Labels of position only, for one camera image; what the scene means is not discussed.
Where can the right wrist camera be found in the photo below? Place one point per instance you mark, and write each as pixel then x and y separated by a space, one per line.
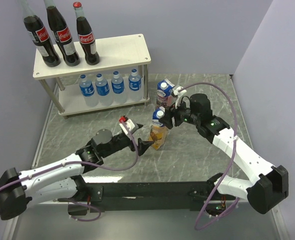
pixel 178 93

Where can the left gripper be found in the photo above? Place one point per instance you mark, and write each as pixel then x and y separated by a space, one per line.
pixel 142 145

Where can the cola bottle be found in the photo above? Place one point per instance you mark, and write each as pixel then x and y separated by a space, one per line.
pixel 62 34
pixel 85 35
pixel 39 35

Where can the white two-tier shelf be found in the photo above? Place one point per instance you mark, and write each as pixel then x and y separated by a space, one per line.
pixel 129 51

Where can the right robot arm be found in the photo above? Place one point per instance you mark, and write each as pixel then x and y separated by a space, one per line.
pixel 267 185

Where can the water bottle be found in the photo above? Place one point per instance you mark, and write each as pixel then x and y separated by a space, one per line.
pixel 88 91
pixel 103 90
pixel 118 87
pixel 135 86

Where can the orange juice carton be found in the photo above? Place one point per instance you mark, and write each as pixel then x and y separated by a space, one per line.
pixel 158 131

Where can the grape juice carton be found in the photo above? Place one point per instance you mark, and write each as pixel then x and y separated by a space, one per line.
pixel 164 96

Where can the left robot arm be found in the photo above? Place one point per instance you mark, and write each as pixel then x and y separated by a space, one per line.
pixel 62 179

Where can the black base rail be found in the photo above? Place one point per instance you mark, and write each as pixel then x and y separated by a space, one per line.
pixel 138 196

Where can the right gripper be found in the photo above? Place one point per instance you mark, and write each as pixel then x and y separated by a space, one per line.
pixel 166 119

